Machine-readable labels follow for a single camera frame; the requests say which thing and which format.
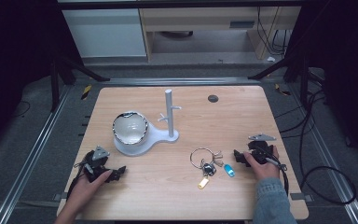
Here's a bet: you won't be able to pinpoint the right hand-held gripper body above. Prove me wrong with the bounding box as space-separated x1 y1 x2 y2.
247 133 277 165

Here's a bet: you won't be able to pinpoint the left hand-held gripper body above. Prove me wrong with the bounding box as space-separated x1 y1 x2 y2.
80 145 113 184

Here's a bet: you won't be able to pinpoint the person's right hand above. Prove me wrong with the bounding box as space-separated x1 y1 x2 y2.
242 145 282 181

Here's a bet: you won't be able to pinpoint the person's left hand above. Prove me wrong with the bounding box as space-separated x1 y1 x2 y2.
71 169 114 208

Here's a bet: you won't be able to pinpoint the blue key tag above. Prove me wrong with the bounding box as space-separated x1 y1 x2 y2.
223 163 236 178

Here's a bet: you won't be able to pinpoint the bunch of silver keys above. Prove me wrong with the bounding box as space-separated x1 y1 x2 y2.
212 150 225 168

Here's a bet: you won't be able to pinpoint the black key fob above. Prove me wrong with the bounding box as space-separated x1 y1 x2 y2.
200 161 217 177

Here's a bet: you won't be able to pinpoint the yellow key tag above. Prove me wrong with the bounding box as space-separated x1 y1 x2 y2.
197 175 211 190

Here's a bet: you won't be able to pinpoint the yellow and black tape strip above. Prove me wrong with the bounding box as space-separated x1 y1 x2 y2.
274 82 292 97
80 84 93 101

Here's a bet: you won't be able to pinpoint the white key stand with pegs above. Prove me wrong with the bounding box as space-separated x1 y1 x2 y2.
113 89 182 157

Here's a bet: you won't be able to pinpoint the black metal stand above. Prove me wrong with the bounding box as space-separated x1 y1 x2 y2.
49 50 112 114
247 50 312 110

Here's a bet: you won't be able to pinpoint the white cabinet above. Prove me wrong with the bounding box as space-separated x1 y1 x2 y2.
61 7 147 59

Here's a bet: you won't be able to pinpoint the light wooden desk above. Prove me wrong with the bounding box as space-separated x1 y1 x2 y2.
138 6 303 63

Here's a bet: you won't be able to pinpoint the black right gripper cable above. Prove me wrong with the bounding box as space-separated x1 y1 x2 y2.
264 156 291 196

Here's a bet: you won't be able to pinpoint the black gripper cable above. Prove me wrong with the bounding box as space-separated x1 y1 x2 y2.
66 160 90 202
264 156 291 196

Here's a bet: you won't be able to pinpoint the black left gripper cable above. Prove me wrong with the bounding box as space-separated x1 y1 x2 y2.
66 160 90 202

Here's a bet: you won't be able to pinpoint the looped black floor cable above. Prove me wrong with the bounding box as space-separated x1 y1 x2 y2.
298 89 357 205

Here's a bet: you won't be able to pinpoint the silver key ring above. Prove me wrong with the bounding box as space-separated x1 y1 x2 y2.
189 147 215 171

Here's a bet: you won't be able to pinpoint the grey table bracket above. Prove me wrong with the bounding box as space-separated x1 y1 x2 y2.
52 191 68 203
290 191 315 203

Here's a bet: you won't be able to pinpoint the aluminium floor rail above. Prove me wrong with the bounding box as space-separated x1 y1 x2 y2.
100 77 263 87
0 84 73 224
286 83 358 224

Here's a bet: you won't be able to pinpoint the thin black floor cable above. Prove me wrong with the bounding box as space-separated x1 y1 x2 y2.
11 99 32 119

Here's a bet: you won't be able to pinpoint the black cables under desk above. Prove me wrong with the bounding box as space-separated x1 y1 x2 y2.
255 6 294 57

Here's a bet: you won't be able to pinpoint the grey drawer handle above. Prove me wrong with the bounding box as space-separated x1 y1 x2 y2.
229 20 256 30

